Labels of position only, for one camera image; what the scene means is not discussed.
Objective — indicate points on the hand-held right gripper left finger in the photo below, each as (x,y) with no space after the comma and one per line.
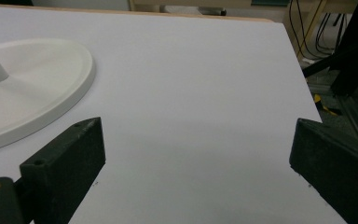
(62,168)

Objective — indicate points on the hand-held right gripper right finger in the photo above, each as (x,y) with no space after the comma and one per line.
(335,165)

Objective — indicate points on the white round stand base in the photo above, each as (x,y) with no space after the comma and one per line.
(37,90)

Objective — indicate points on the black metal stand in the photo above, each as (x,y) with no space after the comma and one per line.
(351,59)

